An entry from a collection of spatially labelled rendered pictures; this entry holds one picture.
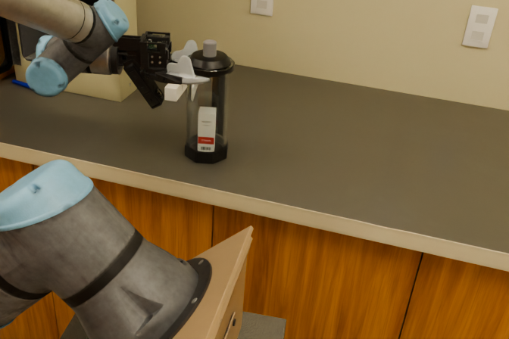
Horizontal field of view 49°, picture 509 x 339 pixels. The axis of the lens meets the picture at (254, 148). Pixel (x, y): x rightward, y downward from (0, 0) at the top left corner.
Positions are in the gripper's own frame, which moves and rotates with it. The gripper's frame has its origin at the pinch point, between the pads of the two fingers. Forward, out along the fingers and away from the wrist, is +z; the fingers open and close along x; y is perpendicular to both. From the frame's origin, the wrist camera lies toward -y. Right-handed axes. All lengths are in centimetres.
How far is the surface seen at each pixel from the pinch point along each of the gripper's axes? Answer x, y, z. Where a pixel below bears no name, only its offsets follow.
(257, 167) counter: -4.9, -19.9, 11.9
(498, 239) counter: -26, -20, 59
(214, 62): -3.6, 3.9, 1.5
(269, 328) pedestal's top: -51, -20, 14
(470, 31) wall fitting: 42, 1, 70
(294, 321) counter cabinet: -17, -54, 23
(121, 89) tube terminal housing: 24.3, -16.4, -24.7
